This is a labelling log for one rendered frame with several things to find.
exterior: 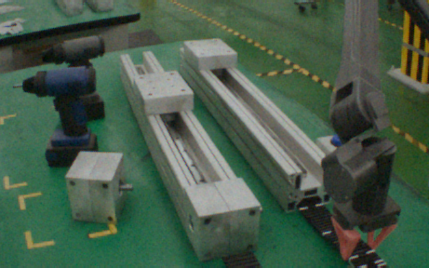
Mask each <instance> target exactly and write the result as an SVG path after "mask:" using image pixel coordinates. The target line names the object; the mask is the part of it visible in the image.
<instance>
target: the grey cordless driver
mask: <svg viewBox="0 0 429 268"><path fill-rule="evenodd" d="M104 48H105V43H104V40H103V38H102V36H101V35H98V37H96V36H90V37H83V38H82V39H74V40H69V41H66V42H63V45H62V44H61V43H56V44H53V47H50V48H48V49H46V50H45V51H43V52H42V56H38V57H35V58H33V60H39V59H42V61H43V62H46V63H50V62H53V63H54V64H55V65H60V64H62V63H63V62H64V61H65V63H66V64H67V63H70V64H69V65H67V68H70V67H87V68H89V66H93V63H92V62H90V61H89V60H94V59H96V58H97V57H98V56H100V57H102V56H103V54H104ZM78 96H80V97H82V98H83V102H84V107H85V111H86V113H87V119H88V120H93V119H99V118H103V117H105V106H104V101H103V99H102V97H101V94H100V93H98V92H97V90H96V89H95V90H94V92H93V93H89V91H88V92H87V94H81V95H78Z"/></svg>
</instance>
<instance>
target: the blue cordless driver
mask: <svg viewBox="0 0 429 268"><path fill-rule="evenodd" d="M96 84H97V76H96V71H95V69H94V67H93V66H89V68H87V67H70V68H61V69H54V70H48V72H47V71H38V72H37V73H36V74H35V75H32V76H30V77H28V78H26V79H24V80H23V83H22V85H15V86H13V87H14V88H16V87H22V89H23V91H24V92H27V93H30V94H36V96H37V98H44V97H46V96H49V97H55V98H54V99H53V104H54V107H55V109H56V111H59V113H60V122H61V124H62V127H63V128H58V129H55V131H54V133H53V136H50V139H49V141H48V143H47V148H46V152H45V157H46V160H47V163H48V165H49V167H50V168H57V167H66V168H71V167H72V164H73V163H74V161H75V159H76V157H77V156H78V154H79V153H80V152H91V153H97V152H98V144H97V136H96V134H95V133H91V129H90V127H87V121H88V119H87V113H86V111H85V107H84V102H83V98H82V97H80V96H78V95H81V94H87V92H88V91H89V93H93V92H94V90H95V89H96Z"/></svg>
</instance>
